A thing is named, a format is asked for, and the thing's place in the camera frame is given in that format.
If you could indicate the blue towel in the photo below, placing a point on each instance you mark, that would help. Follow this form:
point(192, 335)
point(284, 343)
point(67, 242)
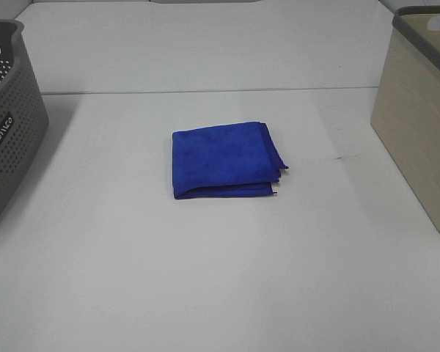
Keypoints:
point(236, 160)

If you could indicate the grey perforated plastic basket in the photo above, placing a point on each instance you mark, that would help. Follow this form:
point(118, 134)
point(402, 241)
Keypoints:
point(23, 117)

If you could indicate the beige plastic basket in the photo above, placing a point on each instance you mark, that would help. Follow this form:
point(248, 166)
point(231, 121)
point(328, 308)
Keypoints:
point(406, 113)

